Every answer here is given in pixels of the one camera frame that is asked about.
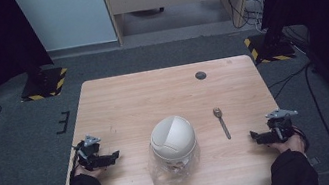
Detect metal spoon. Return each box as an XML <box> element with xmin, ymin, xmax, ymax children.
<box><xmin>212</xmin><ymin>105</ymin><xmax>233</xmax><ymax>142</ymax></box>

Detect round grey table grommet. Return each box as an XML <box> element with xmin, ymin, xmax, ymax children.
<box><xmin>194</xmin><ymin>69</ymin><xmax>208</xmax><ymax>81</ymax></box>

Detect black stand base hazard stripes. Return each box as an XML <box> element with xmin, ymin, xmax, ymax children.
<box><xmin>242</xmin><ymin>29</ymin><xmax>298</xmax><ymax>67</ymax></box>
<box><xmin>16</xmin><ymin>65</ymin><xmax>73</xmax><ymax>104</ymax></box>

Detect black floor cable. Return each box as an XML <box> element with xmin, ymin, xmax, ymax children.
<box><xmin>264</xmin><ymin>58</ymin><xmax>329</xmax><ymax>185</ymax></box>

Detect person's left hand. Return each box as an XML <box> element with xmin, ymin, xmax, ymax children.
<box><xmin>70</xmin><ymin>153</ymin><xmax>108</xmax><ymax>183</ymax></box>

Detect red and black gripper cable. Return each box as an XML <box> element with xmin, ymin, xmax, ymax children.
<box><xmin>291</xmin><ymin>124</ymin><xmax>312</xmax><ymax>155</ymax></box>

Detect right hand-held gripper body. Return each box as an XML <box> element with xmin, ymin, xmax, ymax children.
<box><xmin>260</xmin><ymin>105</ymin><xmax>303</xmax><ymax>146</ymax></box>

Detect white cabinet panel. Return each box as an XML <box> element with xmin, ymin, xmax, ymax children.
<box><xmin>13</xmin><ymin>0</ymin><xmax>119</xmax><ymax>57</ymax></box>

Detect clear plastic bag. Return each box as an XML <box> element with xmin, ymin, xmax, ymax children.
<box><xmin>143</xmin><ymin>135</ymin><xmax>208</xmax><ymax>185</ymax></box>

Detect person's right hand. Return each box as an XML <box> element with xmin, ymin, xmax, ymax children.
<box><xmin>266</xmin><ymin>131</ymin><xmax>307</xmax><ymax>160</ymax></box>

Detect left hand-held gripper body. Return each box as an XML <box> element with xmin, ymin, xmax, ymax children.
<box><xmin>73</xmin><ymin>131</ymin><xmax>108</xmax><ymax>174</ymax></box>

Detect black bracket on floor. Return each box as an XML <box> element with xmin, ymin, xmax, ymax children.
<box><xmin>52</xmin><ymin>109</ymin><xmax>75</xmax><ymax>136</ymax></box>

